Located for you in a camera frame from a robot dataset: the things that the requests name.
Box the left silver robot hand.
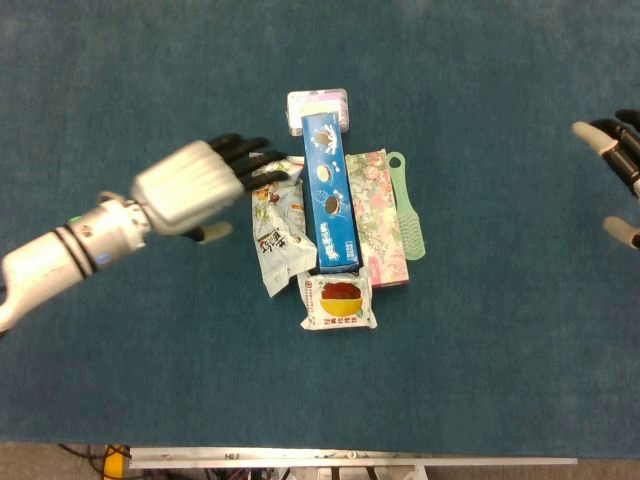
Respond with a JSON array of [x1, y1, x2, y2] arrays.
[[130, 132, 290, 246]]

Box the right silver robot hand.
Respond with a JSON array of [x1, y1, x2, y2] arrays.
[[571, 108, 640, 251]]

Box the long white snack bag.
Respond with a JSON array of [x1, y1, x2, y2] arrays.
[[248, 152, 319, 299]]

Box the blue cookie box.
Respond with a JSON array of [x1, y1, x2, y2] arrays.
[[301, 112, 362, 274]]

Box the small white packet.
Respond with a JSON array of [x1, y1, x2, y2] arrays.
[[285, 88, 350, 137]]

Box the pink floral long box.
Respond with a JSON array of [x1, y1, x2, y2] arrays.
[[344, 148, 410, 289]]

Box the green plastic brush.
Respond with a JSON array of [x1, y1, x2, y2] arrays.
[[385, 151, 427, 262]]

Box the teal felt table cover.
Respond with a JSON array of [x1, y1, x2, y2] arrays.
[[0, 0, 640, 459]]

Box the square white pastry packet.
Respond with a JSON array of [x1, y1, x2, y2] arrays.
[[297, 266, 379, 332]]

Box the yellow power strip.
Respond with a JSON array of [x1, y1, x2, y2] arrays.
[[102, 443, 132, 480]]

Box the black cables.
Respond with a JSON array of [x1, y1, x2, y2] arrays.
[[57, 442, 109, 476]]

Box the aluminium rail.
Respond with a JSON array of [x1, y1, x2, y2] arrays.
[[128, 446, 579, 470]]

